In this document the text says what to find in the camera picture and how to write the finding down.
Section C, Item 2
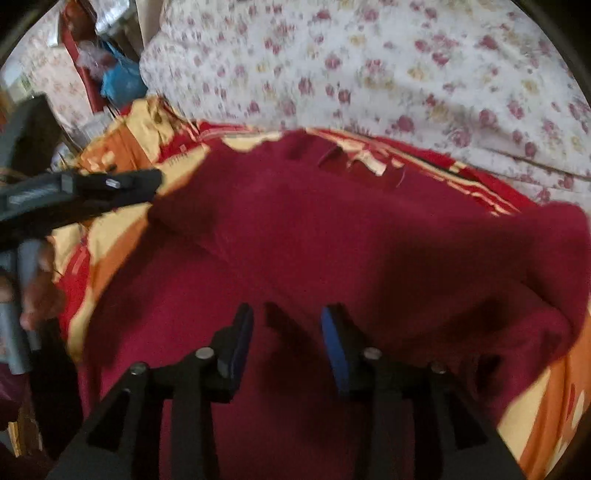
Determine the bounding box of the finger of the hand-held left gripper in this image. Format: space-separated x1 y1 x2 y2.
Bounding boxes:
58 168 164 217

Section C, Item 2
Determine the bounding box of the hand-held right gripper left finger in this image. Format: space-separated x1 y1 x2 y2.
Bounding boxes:
46 303 255 480

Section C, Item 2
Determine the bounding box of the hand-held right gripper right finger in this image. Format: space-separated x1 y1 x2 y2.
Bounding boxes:
321 303 527 480

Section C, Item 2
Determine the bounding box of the dark red garment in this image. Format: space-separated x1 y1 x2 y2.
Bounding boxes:
76 130 591 480

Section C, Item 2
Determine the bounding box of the person's left hand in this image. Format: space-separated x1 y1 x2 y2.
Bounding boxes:
18 240 68 330

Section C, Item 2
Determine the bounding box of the orange red patterned blanket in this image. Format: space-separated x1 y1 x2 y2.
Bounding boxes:
48 95 591 480

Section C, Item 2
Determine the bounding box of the blue plastic bag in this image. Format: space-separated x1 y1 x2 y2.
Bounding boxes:
100 41 147 112

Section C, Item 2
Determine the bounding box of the red wooden chair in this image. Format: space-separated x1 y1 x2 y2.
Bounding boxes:
59 0 109 115

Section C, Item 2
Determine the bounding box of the white floral quilt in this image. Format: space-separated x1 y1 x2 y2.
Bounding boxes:
139 0 591 204

